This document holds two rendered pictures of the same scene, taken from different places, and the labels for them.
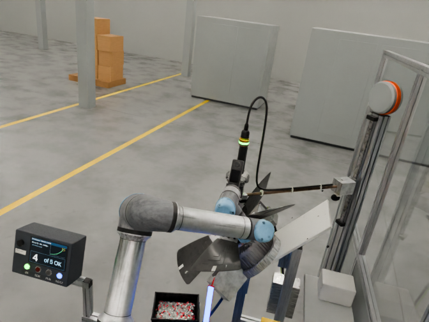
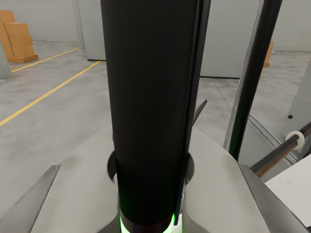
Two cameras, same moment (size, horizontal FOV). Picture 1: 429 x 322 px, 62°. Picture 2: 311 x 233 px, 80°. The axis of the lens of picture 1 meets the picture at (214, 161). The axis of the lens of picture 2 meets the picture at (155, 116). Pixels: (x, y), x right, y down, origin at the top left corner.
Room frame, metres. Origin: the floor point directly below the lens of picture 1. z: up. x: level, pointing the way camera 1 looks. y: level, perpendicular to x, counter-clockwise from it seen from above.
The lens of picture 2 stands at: (1.35, -0.10, 1.59)
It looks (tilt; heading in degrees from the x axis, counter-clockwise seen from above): 28 degrees down; 347
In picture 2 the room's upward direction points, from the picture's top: 2 degrees clockwise
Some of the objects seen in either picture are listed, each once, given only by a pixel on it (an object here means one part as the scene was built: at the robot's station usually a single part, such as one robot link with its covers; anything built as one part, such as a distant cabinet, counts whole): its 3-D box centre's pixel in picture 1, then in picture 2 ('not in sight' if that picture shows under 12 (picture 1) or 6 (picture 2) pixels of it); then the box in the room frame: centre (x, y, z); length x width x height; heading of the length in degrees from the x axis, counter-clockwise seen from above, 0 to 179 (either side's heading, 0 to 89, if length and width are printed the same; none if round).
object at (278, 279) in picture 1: (283, 295); not in sight; (1.58, -0.49, 0.73); 0.15 x 0.09 x 0.22; 79
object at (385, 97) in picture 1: (385, 98); not in sight; (1.72, -0.77, 1.88); 0.17 x 0.15 x 0.16; 169
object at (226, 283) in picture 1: (227, 278); not in sight; (1.37, -0.13, 0.98); 0.20 x 0.16 x 0.20; 79
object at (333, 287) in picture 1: (335, 285); not in sight; (1.50, -0.72, 0.91); 0.17 x 0.16 x 0.11; 79
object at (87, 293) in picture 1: (87, 298); not in sight; (1.17, 0.47, 0.96); 0.03 x 0.03 x 0.20; 79
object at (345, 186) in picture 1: (344, 185); not in sight; (1.68, -0.68, 1.41); 0.10 x 0.07 x 0.08; 114
